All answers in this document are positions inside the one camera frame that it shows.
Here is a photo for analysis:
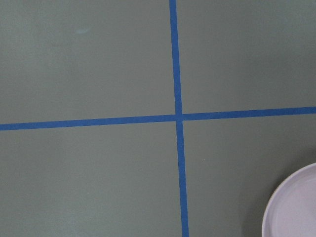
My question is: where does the pink plate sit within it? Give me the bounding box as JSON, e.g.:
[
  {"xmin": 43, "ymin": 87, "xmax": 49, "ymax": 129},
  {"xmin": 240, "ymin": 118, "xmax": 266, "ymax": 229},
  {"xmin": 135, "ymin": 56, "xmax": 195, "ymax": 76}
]
[{"xmin": 261, "ymin": 163, "xmax": 316, "ymax": 237}]

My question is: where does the blue tape line lengthwise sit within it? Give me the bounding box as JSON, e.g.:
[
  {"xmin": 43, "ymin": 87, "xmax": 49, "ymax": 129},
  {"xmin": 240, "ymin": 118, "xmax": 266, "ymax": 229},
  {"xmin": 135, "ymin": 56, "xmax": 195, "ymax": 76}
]
[{"xmin": 169, "ymin": 0, "xmax": 189, "ymax": 237}]

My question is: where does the blue tape line crosswise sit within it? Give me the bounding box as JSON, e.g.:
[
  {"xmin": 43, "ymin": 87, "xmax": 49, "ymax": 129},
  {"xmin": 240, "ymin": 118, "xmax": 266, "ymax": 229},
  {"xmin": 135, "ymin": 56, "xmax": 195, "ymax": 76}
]
[{"xmin": 0, "ymin": 107, "xmax": 316, "ymax": 131}]

